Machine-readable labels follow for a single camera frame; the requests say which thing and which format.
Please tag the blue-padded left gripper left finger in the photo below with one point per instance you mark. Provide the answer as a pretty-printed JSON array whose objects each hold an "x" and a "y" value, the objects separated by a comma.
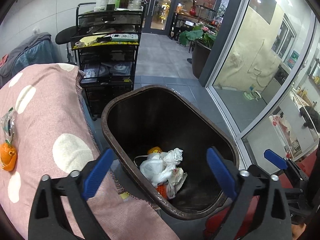
[{"x": 48, "y": 219}]

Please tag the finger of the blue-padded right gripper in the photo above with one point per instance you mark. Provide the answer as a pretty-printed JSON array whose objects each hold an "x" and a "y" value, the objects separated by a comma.
[{"x": 275, "y": 159}]

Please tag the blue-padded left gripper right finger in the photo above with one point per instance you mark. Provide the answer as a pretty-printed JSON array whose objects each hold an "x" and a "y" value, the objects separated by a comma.
[{"x": 271, "y": 219}]

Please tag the orange peel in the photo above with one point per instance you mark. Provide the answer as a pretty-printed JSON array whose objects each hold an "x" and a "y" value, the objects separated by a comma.
[{"x": 8, "y": 156}]

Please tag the red wrapper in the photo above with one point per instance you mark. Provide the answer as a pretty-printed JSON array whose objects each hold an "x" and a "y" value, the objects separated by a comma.
[{"x": 162, "y": 190}]

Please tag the white plastic bag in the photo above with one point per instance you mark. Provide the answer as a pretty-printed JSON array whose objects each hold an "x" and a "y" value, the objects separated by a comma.
[{"x": 163, "y": 168}]

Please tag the clear green snack wrapper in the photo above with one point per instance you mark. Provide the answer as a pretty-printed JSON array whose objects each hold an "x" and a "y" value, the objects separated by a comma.
[{"x": 8, "y": 125}]

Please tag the yellow plastic wrapper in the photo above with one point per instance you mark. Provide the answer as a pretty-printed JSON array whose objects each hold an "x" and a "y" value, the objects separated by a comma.
[{"x": 154, "y": 150}]

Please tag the brown trash bin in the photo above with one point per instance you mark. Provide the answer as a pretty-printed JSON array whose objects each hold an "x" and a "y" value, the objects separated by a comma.
[{"x": 161, "y": 140}]

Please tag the pink polka dot blanket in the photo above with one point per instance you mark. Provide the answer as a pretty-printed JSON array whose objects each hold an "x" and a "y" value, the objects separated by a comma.
[{"x": 53, "y": 137}]

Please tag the potted green plant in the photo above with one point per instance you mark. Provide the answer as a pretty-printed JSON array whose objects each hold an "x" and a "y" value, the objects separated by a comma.
[{"x": 201, "y": 39}]

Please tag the dark blue massage bed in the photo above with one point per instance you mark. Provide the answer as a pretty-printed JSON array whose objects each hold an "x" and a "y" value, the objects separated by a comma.
[{"x": 37, "y": 49}]

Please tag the black metal cart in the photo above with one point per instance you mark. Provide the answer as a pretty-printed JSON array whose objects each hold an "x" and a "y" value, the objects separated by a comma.
[{"x": 106, "y": 45}]

